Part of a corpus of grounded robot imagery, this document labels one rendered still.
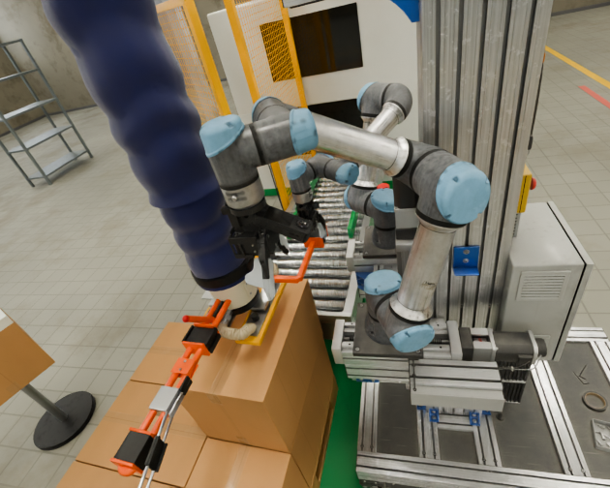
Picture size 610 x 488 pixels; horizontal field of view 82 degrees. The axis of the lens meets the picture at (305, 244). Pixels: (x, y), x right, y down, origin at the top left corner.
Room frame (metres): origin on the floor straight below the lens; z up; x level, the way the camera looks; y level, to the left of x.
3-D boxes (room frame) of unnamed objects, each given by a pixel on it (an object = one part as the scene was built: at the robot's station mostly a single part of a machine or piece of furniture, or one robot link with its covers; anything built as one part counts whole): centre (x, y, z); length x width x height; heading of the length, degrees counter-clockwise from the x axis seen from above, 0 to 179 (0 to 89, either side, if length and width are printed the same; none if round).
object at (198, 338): (0.82, 0.41, 1.17); 0.10 x 0.08 x 0.06; 66
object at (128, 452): (0.50, 0.56, 1.16); 0.08 x 0.07 x 0.05; 156
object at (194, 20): (2.59, 0.44, 1.05); 0.87 x 0.10 x 2.10; 28
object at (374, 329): (0.77, -0.20, 1.09); 0.15 x 0.15 x 0.10
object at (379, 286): (0.76, -0.20, 1.20); 0.13 x 0.12 x 0.14; 6
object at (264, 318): (1.01, 0.22, 1.06); 0.34 x 0.10 x 0.05; 156
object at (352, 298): (2.32, -0.58, 0.50); 2.31 x 0.05 x 0.19; 156
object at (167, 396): (0.62, 0.50, 1.16); 0.07 x 0.07 x 0.04; 66
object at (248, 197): (0.60, 0.09, 1.74); 0.08 x 0.08 x 0.05
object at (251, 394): (1.03, 0.33, 0.74); 0.60 x 0.40 x 0.40; 156
